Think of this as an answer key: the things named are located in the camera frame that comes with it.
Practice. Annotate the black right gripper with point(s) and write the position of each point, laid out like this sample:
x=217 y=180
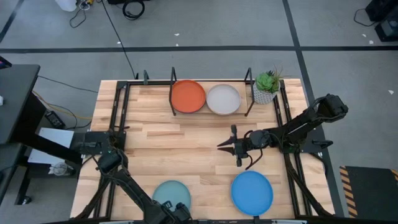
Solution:
x=244 y=146

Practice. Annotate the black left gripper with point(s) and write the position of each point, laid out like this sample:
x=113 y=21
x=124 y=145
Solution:
x=174 y=216

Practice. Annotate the pale teal plate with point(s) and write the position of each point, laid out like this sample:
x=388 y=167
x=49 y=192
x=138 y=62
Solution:
x=171 y=191

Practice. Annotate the light grey plate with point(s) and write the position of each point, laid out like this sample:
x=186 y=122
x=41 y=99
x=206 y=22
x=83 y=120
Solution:
x=224 y=99

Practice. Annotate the orange plate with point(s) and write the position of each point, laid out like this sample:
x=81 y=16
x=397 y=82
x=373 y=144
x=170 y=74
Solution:
x=188 y=96

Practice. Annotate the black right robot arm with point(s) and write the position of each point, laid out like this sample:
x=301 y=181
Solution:
x=298 y=124

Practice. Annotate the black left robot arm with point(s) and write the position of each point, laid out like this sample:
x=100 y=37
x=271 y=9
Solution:
x=130 y=186

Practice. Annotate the blue plate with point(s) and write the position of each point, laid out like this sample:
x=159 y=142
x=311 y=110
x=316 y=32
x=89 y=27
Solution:
x=252 y=193

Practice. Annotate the succulent in white patterned pot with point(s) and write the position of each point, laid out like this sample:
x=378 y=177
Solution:
x=267 y=82

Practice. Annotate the white board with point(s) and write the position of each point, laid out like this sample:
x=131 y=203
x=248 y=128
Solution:
x=56 y=137

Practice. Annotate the black mat with hazard stripes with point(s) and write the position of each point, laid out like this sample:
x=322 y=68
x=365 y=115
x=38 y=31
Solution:
x=370 y=193

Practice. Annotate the black power adapter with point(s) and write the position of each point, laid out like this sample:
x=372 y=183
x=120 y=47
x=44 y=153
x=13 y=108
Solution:
x=54 y=119

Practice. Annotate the black desk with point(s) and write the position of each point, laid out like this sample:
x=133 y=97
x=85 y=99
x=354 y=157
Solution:
x=15 y=99

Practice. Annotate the black equipment case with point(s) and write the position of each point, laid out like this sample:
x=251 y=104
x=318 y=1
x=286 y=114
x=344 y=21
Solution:
x=385 y=18

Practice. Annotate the white bucket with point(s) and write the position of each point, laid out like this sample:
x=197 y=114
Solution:
x=66 y=3

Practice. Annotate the black aluminium table frame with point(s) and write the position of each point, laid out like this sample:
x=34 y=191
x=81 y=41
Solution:
x=122 y=84

